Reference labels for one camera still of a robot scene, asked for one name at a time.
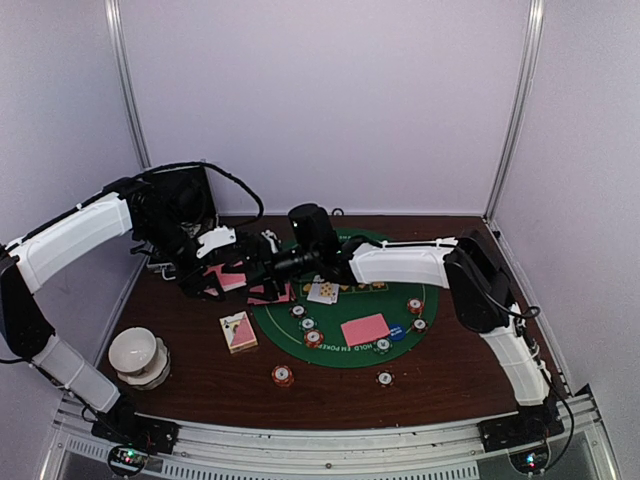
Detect round green poker mat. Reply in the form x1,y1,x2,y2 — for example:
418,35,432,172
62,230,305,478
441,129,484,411
249,228,440,369

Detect stacked white bowls below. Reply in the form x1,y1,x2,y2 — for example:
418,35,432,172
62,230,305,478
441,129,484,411
117,337,171,391

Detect aluminium poker case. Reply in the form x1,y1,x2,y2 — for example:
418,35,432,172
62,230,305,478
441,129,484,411
144,162,221,281

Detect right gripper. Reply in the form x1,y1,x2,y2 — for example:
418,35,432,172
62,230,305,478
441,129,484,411
224,239,321,301

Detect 100 chips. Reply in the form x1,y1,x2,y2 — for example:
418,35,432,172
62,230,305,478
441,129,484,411
289,304,307,319

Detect red chips mat edge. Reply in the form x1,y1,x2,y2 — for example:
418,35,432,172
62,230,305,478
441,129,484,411
407,298,424,315

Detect placed 100 chip stack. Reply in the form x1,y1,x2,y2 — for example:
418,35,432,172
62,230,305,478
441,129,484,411
375,370,395,388

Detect white ceramic bowl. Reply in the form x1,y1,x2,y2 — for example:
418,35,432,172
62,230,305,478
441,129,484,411
108,330,157,375

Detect red-backed playing card deck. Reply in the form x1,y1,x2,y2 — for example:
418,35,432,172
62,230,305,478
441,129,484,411
206,264,246,292

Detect green chips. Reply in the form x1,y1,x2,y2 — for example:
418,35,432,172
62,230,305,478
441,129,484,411
374,338,393,354

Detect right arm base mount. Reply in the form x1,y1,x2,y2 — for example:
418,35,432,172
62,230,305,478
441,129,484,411
478,413,565,453

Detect orange black 100 chip stack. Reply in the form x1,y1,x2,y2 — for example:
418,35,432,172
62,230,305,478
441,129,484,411
411,318,429,333

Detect aluminium frame post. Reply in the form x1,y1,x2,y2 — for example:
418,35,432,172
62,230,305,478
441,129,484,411
483,0,546,224
104,0,151,170

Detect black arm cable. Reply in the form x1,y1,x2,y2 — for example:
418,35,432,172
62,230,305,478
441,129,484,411
199,162,265,229

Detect front aluminium rail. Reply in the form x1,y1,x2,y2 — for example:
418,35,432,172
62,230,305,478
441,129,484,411
36,394,622,479

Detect blue small blind button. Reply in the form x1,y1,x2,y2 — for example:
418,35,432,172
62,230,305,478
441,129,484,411
389,324,406,342

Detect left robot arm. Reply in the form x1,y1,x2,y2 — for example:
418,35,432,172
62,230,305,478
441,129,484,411
1,162,238,444

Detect dealt red-backed card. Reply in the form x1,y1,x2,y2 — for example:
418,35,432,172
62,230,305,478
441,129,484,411
247,283,295,305

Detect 20 chips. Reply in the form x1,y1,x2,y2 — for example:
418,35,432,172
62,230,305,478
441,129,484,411
299,317,317,332

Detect dealt cards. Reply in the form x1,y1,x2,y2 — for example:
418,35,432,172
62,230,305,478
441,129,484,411
341,313,390,347

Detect red 5 chip stack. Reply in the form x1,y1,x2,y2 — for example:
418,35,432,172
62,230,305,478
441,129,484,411
271,365,294,387

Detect right aluminium frame post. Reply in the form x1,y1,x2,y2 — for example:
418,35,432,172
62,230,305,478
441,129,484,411
483,0,546,224

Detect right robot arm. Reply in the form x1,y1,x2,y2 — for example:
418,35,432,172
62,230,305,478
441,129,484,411
240,203,554,442

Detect red chips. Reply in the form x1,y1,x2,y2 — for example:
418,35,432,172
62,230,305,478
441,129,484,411
304,329,324,348

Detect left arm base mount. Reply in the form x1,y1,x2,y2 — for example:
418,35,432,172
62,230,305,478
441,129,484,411
91,417,180,454

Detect card deck box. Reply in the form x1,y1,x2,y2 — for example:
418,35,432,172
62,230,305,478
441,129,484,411
219,311,258,354

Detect face-up queen card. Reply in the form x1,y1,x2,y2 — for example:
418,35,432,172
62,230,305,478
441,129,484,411
306,282,339,305

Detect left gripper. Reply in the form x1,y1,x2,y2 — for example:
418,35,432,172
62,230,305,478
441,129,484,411
138,214,226,301

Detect left aluminium frame post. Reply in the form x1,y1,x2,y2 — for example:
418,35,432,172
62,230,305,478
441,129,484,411
104,0,151,170

